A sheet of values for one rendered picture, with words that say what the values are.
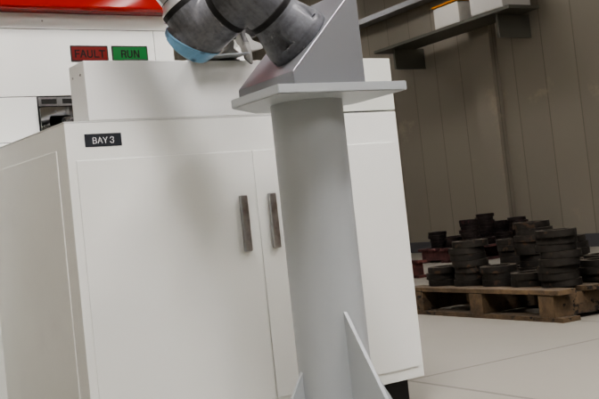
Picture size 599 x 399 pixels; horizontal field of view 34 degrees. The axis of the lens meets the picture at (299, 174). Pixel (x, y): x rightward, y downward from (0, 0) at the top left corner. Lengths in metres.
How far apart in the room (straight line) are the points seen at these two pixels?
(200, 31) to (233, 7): 0.09
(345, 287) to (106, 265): 0.55
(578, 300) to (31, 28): 2.55
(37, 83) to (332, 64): 1.10
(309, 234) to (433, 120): 8.88
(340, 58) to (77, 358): 0.90
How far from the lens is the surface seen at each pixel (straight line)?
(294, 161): 2.11
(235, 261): 2.44
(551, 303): 4.30
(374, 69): 2.75
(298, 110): 2.11
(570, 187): 9.52
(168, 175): 2.37
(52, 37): 3.00
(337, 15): 2.17
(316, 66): 2.11
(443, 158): 10.85
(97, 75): 2.34
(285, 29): 2.14
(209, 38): 2.17
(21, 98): 2.93
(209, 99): 2.45
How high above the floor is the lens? 0.55
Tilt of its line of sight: 2 degrees up
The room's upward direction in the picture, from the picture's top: 6 degrees counter-clockwise
